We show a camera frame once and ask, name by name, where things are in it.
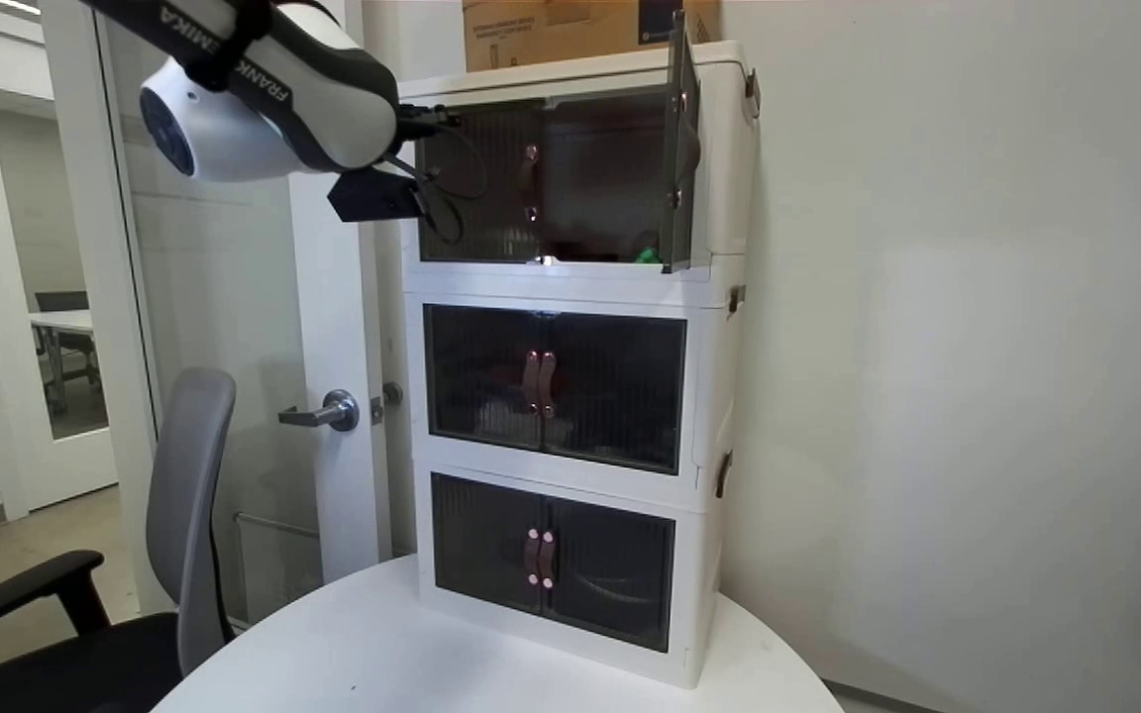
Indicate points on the white glass door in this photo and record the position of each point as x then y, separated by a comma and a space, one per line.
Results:
257, 280

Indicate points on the tinted door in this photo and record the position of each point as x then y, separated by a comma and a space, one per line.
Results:
683, 101
487, 182

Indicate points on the silver door lever handle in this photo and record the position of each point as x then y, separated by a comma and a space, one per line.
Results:
337, 408

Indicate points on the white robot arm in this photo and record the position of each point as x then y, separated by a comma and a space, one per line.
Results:
261, 87

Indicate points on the white three-tier cabinet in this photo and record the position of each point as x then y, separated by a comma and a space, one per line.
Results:
572, 418

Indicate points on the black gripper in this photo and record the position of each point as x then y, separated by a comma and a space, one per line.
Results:
377, 196

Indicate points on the distant white table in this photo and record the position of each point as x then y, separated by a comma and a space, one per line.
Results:
64, 344

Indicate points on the cardboard box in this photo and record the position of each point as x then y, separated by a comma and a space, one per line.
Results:
508, 34

